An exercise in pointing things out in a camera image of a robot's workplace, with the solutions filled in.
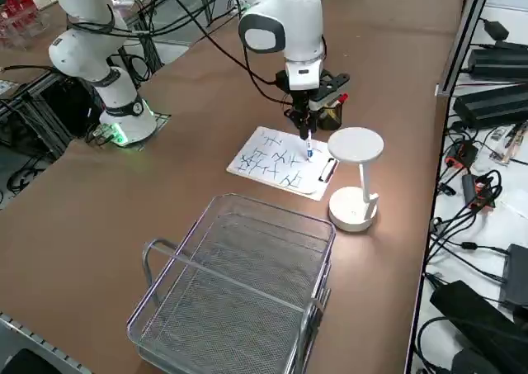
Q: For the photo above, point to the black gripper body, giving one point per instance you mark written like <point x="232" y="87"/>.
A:
<point x="282" y="83"/>

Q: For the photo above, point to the blue marker pen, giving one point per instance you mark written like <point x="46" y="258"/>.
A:
<point x="309" y="149"/>

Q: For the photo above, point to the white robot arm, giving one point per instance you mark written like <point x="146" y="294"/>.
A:
<point x="305" y="27"/>

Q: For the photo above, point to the black mesh pen holder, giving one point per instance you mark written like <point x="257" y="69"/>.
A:
<point x="332" y="120"/>

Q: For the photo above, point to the red capped marker pen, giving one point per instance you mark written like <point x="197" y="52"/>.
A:
<point x="342" y="98"/>

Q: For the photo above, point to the white round desk lamp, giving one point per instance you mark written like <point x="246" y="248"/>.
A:
<point x="355" y="145"/>

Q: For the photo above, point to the white A4 paper sheet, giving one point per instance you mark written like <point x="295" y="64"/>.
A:
<point x="264" y="155"/>

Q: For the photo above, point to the black metal clipboard clip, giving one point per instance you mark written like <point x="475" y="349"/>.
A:
<point x="328" y="171"/>

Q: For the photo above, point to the white clipboard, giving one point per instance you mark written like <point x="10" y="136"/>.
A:
<point x="321" y="193"/>

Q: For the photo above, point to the orange black electronic device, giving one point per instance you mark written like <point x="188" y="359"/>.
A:
<point x="478" y="192"/>
<point x="462" y="153"/>

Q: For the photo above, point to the large black power brick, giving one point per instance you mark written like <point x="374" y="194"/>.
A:
<point x="491" y="105"/>

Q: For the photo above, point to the silver mesh tray rack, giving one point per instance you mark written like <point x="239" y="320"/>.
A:
<point x="231" y="291"/>

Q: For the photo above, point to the small circuit board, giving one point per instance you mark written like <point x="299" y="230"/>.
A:
<point x="509" y="143"/>

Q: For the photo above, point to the small black adapter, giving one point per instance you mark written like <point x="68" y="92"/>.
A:
<point x="496" y="29"/>

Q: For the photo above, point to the black box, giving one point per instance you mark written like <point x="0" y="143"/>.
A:
<point x="515" y="277"/>

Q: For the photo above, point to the red clear acrylic box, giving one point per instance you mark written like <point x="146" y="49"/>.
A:
<point x="20" y="23"/>

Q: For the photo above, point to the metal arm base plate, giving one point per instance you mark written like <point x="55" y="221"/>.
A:
<point x="158" y="122"/>

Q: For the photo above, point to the aluminium frame post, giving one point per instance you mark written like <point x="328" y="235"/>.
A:
<point x="458" y="48"/>

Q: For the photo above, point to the black metal frame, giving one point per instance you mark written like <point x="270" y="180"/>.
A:
<point x="45" y="114"/>

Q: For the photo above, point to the aluminium rail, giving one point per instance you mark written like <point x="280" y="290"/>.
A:
<point x="37" y="337"/>

